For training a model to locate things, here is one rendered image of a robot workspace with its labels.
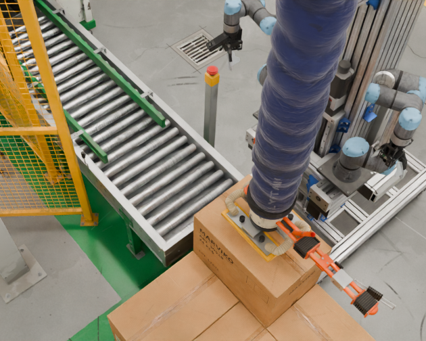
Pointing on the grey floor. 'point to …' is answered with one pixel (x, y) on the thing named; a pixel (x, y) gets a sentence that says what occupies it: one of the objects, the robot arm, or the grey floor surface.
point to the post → (211, 89)
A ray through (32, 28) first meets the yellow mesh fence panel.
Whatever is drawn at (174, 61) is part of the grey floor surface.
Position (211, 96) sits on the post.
